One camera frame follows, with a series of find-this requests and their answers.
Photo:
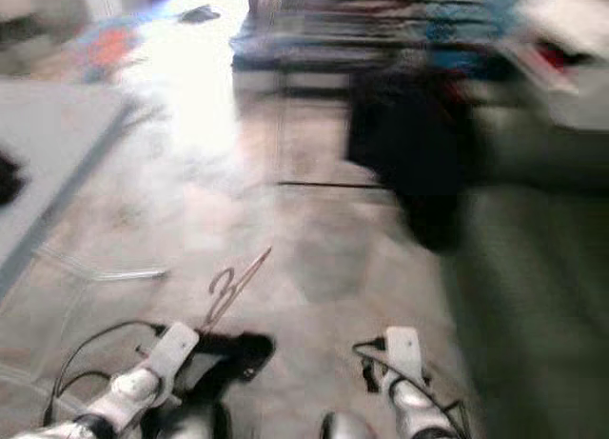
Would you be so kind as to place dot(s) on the pink plastic hanger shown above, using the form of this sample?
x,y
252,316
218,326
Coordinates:
x,y
233,291

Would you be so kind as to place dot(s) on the grey left robot leg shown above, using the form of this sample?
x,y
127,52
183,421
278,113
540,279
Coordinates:
x,y
195,425

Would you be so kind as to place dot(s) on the black striped cloth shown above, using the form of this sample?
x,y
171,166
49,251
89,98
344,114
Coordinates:
x,y
200,15

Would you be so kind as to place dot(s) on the green sofa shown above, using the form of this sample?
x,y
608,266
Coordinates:
x,y
533,296

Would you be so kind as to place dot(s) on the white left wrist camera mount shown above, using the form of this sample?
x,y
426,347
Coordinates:
x,y
171,353

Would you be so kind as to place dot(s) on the grey right robot leg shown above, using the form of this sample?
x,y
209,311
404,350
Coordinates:
x,y
347,428

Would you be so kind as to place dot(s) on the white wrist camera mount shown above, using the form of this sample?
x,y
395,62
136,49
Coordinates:
x,y
171,353
402,353

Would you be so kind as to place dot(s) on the white storage box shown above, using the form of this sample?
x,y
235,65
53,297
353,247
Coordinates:
x,y
566,29

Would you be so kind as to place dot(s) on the grey folding table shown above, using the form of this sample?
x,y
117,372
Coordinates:
x,y
48,144

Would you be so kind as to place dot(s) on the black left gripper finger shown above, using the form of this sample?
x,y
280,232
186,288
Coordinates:
x,y
252,353

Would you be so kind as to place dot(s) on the blue floor mat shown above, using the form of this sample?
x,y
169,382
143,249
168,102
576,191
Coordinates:
x,y
150,10

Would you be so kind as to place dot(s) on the grey robot leg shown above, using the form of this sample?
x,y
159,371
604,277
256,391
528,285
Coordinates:
x,y
195,425
347,428

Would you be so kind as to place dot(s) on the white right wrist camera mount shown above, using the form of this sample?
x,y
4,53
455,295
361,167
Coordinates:
x,y
402,353

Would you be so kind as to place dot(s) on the blue bag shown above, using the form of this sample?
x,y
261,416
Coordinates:
x,y
466,20

